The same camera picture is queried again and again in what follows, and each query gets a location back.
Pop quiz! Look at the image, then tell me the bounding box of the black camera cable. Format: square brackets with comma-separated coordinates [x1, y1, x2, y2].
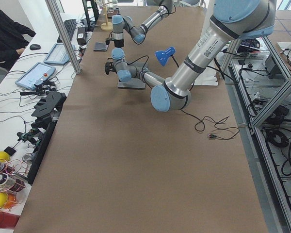
[128, 55, 156, 88]

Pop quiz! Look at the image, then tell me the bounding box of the bottle rack with bottles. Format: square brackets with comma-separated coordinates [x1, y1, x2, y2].
[0, 159, 31, 214]

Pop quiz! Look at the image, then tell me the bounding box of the upper teach pendant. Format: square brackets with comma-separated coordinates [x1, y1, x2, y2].
[44, 43, 69, 66]

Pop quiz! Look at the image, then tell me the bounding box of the teach pendant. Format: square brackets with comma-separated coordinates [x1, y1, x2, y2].
[44, 43, 69, 66]
[15, 62, 56, 89]

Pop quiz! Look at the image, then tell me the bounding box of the red cup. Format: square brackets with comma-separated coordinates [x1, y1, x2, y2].
[0, 212, 20, 229]

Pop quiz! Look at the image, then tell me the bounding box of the wooden mug tree stand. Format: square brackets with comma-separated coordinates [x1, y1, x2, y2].
[96, 0, 116, 31]

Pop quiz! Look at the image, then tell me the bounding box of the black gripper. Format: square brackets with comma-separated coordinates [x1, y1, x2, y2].
[114, 39, 124, 48]

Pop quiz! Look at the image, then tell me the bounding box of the black computer mouse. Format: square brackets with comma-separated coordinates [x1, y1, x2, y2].
[29, 44, 41, 50]

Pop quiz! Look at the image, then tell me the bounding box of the black keyboard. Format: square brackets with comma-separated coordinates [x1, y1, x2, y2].
[64, 19, 77, 40]

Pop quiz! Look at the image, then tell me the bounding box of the aluminium frame post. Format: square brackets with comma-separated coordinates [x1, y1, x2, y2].
[45, 0, 81, 74]

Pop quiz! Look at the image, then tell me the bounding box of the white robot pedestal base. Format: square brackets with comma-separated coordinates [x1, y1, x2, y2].
[194, 0, 218, 86]

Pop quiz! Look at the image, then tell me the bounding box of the blue desk lamp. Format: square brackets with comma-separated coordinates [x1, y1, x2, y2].
[155, 46, 176, 67]

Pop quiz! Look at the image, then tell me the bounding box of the yellow lemon upper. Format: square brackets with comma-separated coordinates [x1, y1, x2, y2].
[0, 151, 10, 163]

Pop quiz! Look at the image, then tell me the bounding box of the person in black clothes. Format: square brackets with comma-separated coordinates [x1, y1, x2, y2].
[0, 10, 36, 70]

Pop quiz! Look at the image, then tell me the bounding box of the black tool holder rack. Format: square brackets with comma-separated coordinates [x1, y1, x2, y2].
[31, 91, 67, 129]

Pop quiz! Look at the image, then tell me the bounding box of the grey laptop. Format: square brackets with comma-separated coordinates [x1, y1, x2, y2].
[117, 62, 148, 90]

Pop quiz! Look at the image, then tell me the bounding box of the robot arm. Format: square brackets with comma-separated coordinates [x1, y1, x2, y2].
[111, 0, 276, 112]
[105, 0, 174, 48]

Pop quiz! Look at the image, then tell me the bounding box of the small black box device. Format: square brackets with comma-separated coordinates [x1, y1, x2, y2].
[77, 27, 87, 45]

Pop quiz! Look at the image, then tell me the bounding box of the lower teach pendant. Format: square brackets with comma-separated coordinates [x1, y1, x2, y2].
[15, 62, 56, 89]

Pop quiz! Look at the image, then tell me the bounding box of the folded grey cloth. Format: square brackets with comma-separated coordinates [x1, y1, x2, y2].
[93, 42, 108, 51]

